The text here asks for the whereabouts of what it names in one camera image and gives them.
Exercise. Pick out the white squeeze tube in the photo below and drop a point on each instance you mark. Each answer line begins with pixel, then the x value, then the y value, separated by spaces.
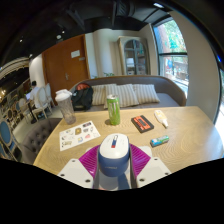
pixel 161 117

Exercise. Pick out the striped cushion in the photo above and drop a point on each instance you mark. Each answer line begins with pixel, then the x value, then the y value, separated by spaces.
pixel 146 93
pixel 126 95
pixel 99 95

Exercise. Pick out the arched glass door cabinet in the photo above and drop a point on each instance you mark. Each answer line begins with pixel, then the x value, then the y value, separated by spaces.
pixel 135 56

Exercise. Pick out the blue and white computer mouse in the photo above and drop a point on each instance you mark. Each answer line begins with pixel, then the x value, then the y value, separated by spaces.
pixel 113 153

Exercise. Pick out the person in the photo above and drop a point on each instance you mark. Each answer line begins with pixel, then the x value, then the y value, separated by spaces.
pixel 34 93

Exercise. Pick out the black backpack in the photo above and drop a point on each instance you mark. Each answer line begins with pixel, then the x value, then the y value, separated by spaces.
pixel 82 98

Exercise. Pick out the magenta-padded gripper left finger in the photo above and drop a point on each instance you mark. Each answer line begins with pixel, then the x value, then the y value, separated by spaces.
pixel 75 171

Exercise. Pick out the green drink can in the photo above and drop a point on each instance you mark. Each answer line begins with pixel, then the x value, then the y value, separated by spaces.
pixel 113 111

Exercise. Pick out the small teal pack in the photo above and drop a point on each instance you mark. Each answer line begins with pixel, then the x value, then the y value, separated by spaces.
pixel 159 141

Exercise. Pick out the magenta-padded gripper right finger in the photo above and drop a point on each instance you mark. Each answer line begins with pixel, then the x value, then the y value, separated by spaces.
pixel 153 171

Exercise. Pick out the black and orange flat box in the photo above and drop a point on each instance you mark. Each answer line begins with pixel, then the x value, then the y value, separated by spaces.
pixel 142 124

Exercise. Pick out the brown wooden door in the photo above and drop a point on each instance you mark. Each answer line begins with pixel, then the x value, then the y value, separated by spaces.
pixel 63 63

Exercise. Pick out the grey curved sofa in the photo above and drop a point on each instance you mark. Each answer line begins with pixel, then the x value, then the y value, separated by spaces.
pixel 166 96

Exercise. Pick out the white sticker sheet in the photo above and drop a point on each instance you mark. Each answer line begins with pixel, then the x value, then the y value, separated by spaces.
pixel 78 135

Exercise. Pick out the clear white-lidded shaker bottle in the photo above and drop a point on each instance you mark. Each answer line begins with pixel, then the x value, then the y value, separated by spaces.
pixel 66 108

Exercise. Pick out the white chairs group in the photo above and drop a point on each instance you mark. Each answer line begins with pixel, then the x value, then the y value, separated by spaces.
pixel 41 101

